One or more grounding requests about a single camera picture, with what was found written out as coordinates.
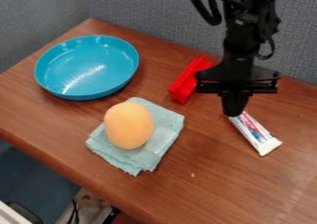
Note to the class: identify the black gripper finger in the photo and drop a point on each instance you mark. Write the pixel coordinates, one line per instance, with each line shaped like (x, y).
(234, 102)

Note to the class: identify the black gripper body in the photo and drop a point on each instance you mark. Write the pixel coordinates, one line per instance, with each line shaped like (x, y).
(235, 75)

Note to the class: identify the white toothpaste tube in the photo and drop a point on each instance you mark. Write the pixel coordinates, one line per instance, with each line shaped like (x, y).
(255, 134)

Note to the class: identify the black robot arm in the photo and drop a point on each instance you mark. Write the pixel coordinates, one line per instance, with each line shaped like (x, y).
(250, 21)

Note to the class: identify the blue plastic plate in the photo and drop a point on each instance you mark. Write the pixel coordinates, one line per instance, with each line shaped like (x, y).
(87, 67)

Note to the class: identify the red plastic block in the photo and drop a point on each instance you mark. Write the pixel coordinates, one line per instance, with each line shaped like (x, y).
(183, 85)

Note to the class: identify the orange egg-shaped sponge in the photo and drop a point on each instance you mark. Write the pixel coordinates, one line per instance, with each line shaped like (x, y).
(128, 125)

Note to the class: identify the light blue folded cloth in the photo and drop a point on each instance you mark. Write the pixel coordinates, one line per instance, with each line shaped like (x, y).
(143, 158)

